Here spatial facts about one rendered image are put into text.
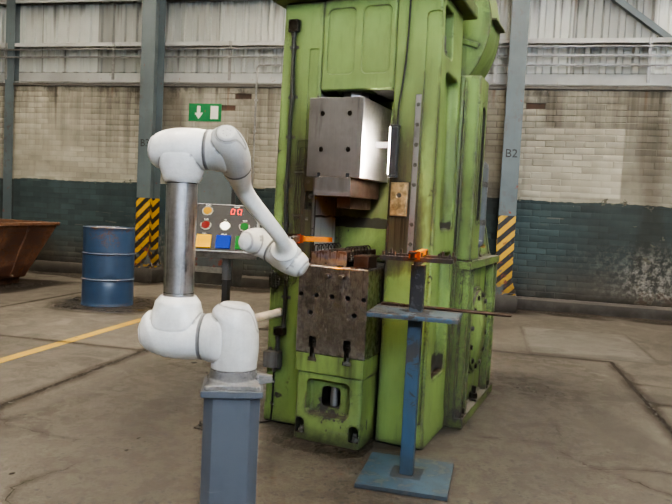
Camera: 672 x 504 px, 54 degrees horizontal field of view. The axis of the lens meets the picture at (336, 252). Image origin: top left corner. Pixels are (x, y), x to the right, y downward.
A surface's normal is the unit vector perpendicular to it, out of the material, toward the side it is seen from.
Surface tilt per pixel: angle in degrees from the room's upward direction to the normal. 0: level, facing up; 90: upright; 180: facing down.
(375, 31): 90
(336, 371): 90
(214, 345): 91
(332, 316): 90
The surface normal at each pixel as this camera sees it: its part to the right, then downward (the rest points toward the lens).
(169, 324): -0.07, 0.00
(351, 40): -0.40, 0.04
